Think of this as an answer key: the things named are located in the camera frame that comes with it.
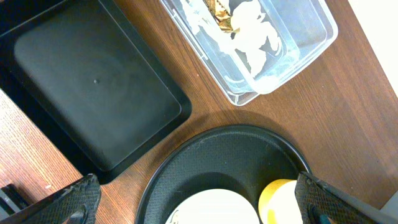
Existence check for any gold snack wrapper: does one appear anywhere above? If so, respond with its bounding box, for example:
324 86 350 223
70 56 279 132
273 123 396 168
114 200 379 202
203 0 240 34

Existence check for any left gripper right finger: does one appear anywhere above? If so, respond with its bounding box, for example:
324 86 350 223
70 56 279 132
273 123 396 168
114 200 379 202
294 172 397 224

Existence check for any black rectangular bin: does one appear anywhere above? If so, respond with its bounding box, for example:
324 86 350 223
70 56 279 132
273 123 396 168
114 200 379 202
1 0 192 184

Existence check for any round black tray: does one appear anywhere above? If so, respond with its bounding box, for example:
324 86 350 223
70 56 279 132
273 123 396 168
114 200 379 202
135 124 311 223

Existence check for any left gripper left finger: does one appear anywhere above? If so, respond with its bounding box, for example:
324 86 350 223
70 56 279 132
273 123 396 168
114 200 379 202
1 174 101 224

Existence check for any grey plate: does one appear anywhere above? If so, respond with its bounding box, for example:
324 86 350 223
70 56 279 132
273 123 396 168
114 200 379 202
166 189 260 224

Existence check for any clear plastic bin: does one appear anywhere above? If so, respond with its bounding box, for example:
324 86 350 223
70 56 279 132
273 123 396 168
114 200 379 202
162 0 338 106

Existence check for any white napkin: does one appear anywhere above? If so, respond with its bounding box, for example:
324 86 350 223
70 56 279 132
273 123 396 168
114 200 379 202
180 0 234 54
231 0 282 77

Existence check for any yellow bowl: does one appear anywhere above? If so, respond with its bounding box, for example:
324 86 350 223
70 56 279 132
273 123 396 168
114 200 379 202
258 179 303 224

